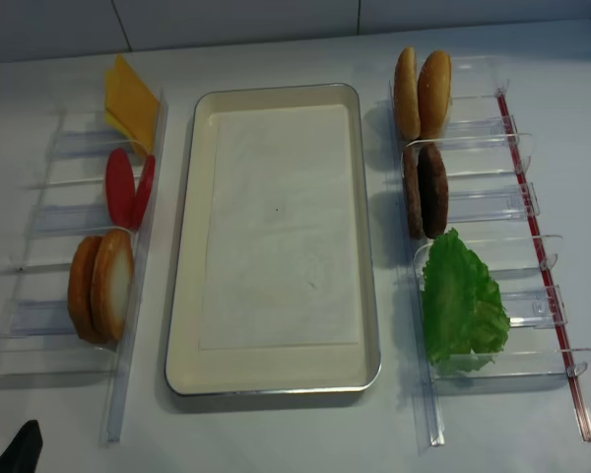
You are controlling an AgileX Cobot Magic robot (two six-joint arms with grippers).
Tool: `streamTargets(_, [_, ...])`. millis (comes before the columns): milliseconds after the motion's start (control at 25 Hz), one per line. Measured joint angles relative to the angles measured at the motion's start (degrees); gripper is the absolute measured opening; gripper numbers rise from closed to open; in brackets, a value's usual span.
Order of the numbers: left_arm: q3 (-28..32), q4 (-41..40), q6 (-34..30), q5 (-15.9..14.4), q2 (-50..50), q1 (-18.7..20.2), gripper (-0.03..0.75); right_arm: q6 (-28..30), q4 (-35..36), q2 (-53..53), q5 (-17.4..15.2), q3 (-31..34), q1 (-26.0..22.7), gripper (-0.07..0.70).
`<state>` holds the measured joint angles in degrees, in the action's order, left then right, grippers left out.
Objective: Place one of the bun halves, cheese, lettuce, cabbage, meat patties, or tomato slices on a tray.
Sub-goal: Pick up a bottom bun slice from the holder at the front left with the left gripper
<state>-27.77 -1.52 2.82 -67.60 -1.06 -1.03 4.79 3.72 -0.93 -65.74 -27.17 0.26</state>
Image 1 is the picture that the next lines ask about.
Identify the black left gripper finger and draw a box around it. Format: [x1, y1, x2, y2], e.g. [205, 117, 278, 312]
[0, 420, 43, 473]

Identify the bun slice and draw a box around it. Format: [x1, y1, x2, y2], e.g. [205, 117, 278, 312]
[91, 229, 134, 342]
[67, 236, 107, 344]

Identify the right red tomato slice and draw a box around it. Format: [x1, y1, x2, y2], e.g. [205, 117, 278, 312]
[130, 155, 156, 231]

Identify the red tomato slice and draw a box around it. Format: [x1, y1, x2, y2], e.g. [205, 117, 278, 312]
[130, 155, 156, 231]
[104, 148, 135, 229]

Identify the left red tomato slice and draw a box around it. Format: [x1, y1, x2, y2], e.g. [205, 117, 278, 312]
[104, 148, 135, 229]

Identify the front orange cheese slice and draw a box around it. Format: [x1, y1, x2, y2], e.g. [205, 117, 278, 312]
[104, 54, 160, 155]

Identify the rear yellow cheese slice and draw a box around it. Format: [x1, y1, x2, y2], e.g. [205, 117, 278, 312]
[104, 69, 148, 159]

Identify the green lettuce leaf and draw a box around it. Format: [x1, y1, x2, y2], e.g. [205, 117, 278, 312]
[422, 229, 510, 374]

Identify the right dark meat patty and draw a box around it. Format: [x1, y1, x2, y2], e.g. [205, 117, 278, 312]
[418, 143, 449, 239]

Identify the left brown meat patty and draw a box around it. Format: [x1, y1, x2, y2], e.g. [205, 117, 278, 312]
[403, 148, 424, 239]

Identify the clear acrylic left rack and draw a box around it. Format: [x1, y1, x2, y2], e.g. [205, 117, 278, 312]
[0, 102, 167, 443]

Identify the clear acrylic rack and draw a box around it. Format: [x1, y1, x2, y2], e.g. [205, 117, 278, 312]
[389, 56, 591, 446]
[0, 102, 167, 443]

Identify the cream rectangular metal tray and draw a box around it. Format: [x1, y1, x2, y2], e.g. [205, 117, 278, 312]
[165, 84, 381, 396]

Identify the white paper tray liner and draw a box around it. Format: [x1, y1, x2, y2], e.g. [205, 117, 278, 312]
[201, 105, 360, 349]

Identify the clear acrylic right rack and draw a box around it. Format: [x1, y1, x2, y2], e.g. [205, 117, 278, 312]
[389, 56, 591, 446]

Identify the left top bun half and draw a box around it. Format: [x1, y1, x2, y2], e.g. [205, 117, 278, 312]
[393, 46, 421, 142]

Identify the bun half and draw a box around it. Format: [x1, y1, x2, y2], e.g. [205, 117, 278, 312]
[418, 50, 451, 139]
[393, 46, 421, 142]

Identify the right top bun half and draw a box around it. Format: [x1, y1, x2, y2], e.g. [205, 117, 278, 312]
[418, 50, 451, 139]

